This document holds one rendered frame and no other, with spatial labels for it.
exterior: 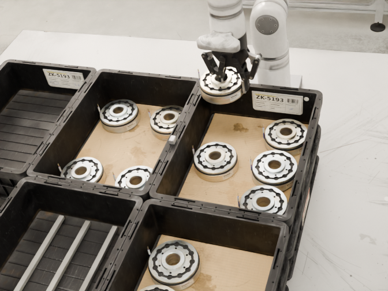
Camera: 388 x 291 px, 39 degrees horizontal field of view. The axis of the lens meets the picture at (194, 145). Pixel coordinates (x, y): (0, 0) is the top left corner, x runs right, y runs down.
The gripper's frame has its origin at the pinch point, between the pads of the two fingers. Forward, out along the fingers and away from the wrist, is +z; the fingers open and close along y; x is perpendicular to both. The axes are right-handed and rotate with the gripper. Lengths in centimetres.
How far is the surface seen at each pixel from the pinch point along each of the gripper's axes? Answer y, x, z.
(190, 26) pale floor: 92, -164, 99
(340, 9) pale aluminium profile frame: 6, -177, 89
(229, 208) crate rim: -8.3, 30.0, 6.4
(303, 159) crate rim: -19.1, 13.3, 6.8
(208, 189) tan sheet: 1.8, 18.7, 16.3
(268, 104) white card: -5.2, -7.4, 11.4
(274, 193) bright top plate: -13.8, 18.2, 13.6
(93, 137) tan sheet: 37.1, 9.8, 15.8
